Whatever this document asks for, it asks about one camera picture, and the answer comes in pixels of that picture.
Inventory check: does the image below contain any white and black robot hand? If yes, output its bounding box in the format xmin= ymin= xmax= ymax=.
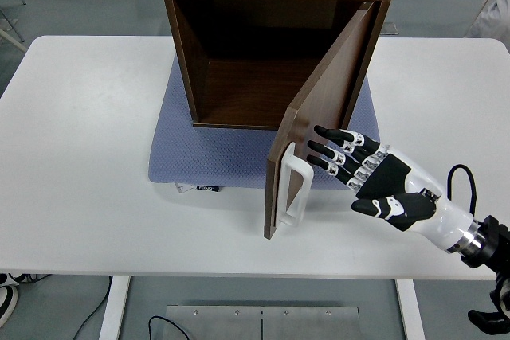
xmin=306 ymin=124 xmax=477 ymax=252

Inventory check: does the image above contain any brown wooden cabinet door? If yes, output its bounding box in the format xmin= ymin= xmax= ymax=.
xmin=264 ymin=0 xmax=378 ymax=242

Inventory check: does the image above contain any white table leg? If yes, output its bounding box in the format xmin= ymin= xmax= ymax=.
xmin=395 ymin=278 xmax=426 ymax=340
xmin=98 ymin=276 xmax=131 ymax=340

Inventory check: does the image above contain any blue-grey textured mat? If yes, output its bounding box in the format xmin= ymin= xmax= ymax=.
xmin=148 ymin=53 xmax=380 ymax=191

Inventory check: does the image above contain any person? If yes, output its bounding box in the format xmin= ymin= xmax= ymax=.
xmin=465 ymin=0 xmax=510 ymax=41

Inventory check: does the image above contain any grey metal plate with screws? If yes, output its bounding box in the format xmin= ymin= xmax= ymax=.
xmin=165 ymin=305 xmax=360 ymax=340

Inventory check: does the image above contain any black and white shoe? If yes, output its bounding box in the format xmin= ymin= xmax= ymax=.
xmin=0 ymin=283 xmax=20 ymax=323

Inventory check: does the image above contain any white door handle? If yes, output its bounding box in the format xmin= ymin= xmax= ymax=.
xmin=277 ymin=141 xmax=316 ymax=227

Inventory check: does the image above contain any looped black floor cable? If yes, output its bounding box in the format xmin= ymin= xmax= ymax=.
xmin=147 ymin=315 xmax=191 ymax=340

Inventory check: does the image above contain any long black floor cable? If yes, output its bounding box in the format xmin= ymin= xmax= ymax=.
xmin=77 ymin=275 xmax=114 ymax=340

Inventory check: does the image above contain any grey metal frame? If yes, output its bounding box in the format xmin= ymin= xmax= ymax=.
xmin=0 ymin=0 xmax=29 ymax=53

